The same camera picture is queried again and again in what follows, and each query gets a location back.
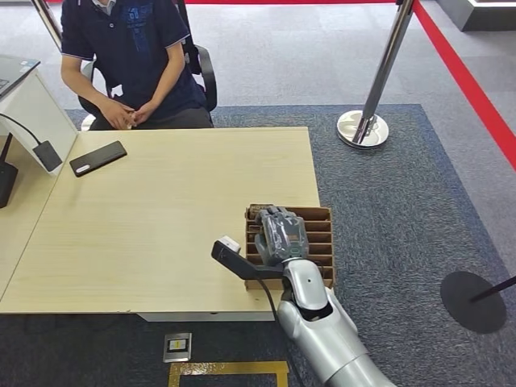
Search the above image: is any black stanchion with round base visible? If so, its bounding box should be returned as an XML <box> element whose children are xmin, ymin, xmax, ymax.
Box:
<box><xmin>439</xmin><ymin>270</ymin><xmax>516</xmax><ymax>336</ymax></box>

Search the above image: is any grey display platform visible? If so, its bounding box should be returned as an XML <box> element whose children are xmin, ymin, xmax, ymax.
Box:
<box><xmin>437</xmin><ymin>0</ymin><xmax>516</xmax><ymax>33</ymax></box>

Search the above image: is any person's hand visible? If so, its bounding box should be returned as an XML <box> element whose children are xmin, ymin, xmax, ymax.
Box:
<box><xmin>131</xmin><ymin>101</ymin><xmax>156</xmax><ymax>127</ymax></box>
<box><xmin>100</xmin><ymin>98</ymin><xmax>136</xmax><ymax>131</ymax></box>

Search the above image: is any black white wrist camera box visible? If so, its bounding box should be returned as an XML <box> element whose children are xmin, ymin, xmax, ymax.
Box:
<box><xmin>210</xmin><ymin>235</ymin><xmax>285</xmax><ymax>282</ymax></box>

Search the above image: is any wooden slotted card holder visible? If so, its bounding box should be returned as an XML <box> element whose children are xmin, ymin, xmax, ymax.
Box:
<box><xmin>244</xmin><ymin>202</ymin><xmax>336</xmax><ymax>293</ymax></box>

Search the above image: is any chrome stanchion post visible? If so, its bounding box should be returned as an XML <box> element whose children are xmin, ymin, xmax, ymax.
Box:
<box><xmin>336</xmin><ymin>0</ymin><xmax>416</xmax><ymax>151</ymax></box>
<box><xmin>30</xmin><ymin>0</ymin><xmax>64</xmax><ymax>53</ymax></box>

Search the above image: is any black smartphone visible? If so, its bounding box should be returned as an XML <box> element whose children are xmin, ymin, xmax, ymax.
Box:
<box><xmin>69</xmin><ymin>140</ymin><xmax>128</xmax><ymax>178</ymax></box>

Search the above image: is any person's right hand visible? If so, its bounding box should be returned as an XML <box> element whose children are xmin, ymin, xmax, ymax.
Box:
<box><xmin>100</xmin><ymin>98</ymin><xmax>136</xmax><ymax>131</ymax></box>

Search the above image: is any black monitor base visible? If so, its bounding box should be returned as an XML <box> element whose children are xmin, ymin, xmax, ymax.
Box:
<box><xmin>0</xmin><ymin>133</ymin><xmax>20</xmax><ymax>210</ymax></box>

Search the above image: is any black adapter cable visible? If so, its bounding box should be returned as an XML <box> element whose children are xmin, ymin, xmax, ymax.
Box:
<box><xmin>0</xmin><ymin>112</ymin><xmax>42</xmax><ymax>147</ymax></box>

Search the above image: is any grey laptop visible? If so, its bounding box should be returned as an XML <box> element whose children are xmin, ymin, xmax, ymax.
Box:
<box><xmin>0</xmin><ymin>53</ymin><xmax>41</xmax><ymax>103</ymax></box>

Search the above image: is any person's left hand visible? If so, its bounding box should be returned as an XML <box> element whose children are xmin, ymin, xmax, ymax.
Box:
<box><xmin>131</xmin><ymin>101</ymin><xmax>156</xmax><ymax>127</ymax></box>

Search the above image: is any metal floor socket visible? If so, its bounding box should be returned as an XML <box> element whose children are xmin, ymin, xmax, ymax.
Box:
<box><xmin>162</xmin><ymin>332</ymin><xmax>193</xmax><ymax>364</ymax></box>

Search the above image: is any black office chair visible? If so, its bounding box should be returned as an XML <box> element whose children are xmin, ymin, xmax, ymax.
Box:
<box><xmin>78</xmin><ymin>0</ymin><xmax>219</xmax><ymax>132</ymax></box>

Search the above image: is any blue grey carpet rug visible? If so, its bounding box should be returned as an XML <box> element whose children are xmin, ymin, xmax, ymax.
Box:
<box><xmin>0</xmin><ymin>103</ymin><xmax>516</xmax><ymax>387</ymax></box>

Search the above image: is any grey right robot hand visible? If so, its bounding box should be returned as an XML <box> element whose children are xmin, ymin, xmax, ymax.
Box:
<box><xmin>253</xmin><ymin>205</ymin><xmax>310</xmax><ymax>268</ymax></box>

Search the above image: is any red barrier belt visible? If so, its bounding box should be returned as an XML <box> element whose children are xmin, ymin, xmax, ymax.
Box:
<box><xmin>410</xmin><ymin>0</ymin><xmax>516</xmax><ymax>173</ymax></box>
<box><xmin>184</xmin><ymin>0</ymin><xmax>398</xmax><ymax>6</ymax></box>

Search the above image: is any person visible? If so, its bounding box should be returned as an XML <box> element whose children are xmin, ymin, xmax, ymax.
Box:
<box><xmin>60</xmin><ymin>0</ymin><xmax>214</xmax><ymax>131</ymax></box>

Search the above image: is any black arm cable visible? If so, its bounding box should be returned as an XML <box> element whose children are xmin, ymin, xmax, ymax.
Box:
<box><xmin>256</xmin><ymin>278</ymin><xmax>280</xmax><ymax>323</ymax></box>

